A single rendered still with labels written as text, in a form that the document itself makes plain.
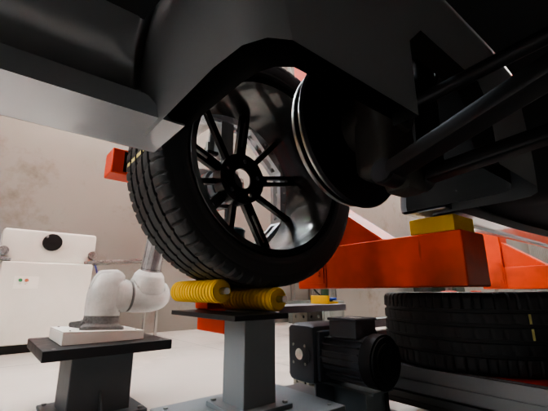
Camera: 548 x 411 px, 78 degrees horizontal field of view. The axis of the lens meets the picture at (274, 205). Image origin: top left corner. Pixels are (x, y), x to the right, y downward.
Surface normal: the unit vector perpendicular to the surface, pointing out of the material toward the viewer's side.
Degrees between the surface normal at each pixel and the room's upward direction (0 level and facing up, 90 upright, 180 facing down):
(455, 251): 90
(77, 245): 90
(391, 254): 90
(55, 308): 90
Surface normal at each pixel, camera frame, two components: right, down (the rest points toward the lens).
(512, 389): -0.78, -0.15
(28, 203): 0.64, -0.19
